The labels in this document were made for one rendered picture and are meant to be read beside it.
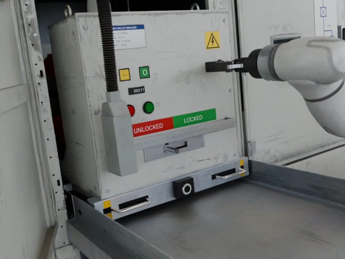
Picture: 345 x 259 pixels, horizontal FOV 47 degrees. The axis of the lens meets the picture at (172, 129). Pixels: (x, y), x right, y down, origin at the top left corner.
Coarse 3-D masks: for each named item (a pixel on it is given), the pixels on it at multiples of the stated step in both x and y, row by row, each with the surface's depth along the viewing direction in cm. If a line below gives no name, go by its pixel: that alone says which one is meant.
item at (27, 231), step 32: (0, 0) 88; (0, 32) 84; (0, 64) 80; (32, 64) 103; (0, 96) 69; (0, 128) 73; (0, 160) 70; (32, 160) 101; (0, 192) 68; (32, 192) 95; (0, 224) 65; (32, 224) 90; (0, 256) 63; (32, 256) 86
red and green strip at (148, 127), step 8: (200, 112) 118; (208, 112) 120; (152, 120) 109; (160, 120) 111; (168, 120) 112; (176, 120) 114; (184, 120) 115; (192, 120) 117; (200, 120) 119; (208, 120) 120; (136, 128) 107; (144, 128) 108; (152, 128) 110; (160, 128) 111; (168, 128) 113; (136, 136) 107
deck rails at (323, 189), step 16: (256, 160) 128; (256, 176) 129; (272, 176) 123; (288, 176) 118; (304, 176) 113; (320, 176) 108; (288, 192) 115; (304, 192) 114; (320, 192) 109; (336, 192) 105; (80, 208) 109; (96, 224) 100; (112, 224) 91; (112, 240) 93; (128, 240) 85; (144, 240) 79; (128, 256) 87; (144, 256) 80; (160, 256) 74
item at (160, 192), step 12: (240, 156) 131; (216, 168) 122; (228, 168) 125; (168, 180) 113; (204, 180) 120; (216, 180) 123; (228, 180) 126; (132, 192) 107; (144, 192) 109; (156, 192) 111; (168, 192) 113; (96, 204) 101; (120, 204) 105; (132, 204) 107; (156, 204) 111; (120, 216) 105
